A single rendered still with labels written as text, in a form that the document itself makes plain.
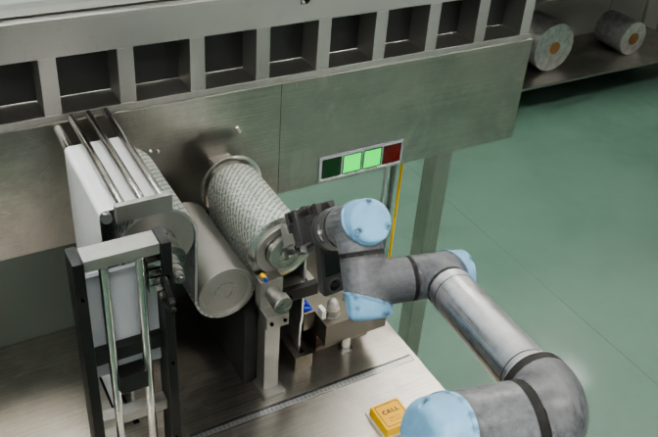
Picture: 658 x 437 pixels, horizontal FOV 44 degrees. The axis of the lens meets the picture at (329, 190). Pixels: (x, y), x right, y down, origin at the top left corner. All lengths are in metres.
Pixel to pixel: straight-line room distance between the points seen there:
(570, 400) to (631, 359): 2.48
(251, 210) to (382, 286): 0.45
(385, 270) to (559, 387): 0.39
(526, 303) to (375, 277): 2.35
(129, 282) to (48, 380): 0.55
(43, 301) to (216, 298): 0.47
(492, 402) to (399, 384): 0.90
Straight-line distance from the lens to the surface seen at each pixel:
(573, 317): 3.61
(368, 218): 1.28
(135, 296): 1.43
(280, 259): 1.63
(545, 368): 1.08
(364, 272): 1.29
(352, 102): 1.97
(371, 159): 2.09
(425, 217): 2.60
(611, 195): 4.50
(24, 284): 1.91
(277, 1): 1.77
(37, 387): 1.90
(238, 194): 1.70
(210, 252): 1.65
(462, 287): 1.26
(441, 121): 2.17
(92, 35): 1.65
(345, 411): 1.81
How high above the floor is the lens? 2.25
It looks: 33 degrees down
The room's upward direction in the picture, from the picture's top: 4 degrees clockwise
